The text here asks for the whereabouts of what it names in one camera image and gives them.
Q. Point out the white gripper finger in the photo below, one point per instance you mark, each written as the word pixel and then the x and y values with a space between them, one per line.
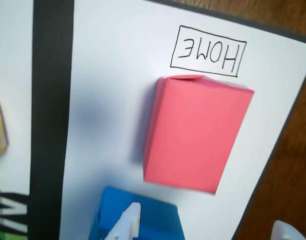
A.
pixel 125 225
pixel 285 232

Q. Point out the red paper box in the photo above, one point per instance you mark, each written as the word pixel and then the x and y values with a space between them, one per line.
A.
pixel 192 135

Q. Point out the blue paper box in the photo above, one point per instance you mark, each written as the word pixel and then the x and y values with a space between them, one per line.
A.
pixel 155 220

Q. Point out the black printed mat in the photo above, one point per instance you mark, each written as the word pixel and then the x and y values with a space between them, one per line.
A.
pixel 48 100

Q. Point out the white paper sheet marked HOME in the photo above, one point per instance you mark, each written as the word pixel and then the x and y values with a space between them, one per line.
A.
pixel 112 75

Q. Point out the white paper sheet marked 1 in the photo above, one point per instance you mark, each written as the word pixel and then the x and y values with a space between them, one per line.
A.
pixel 12 62

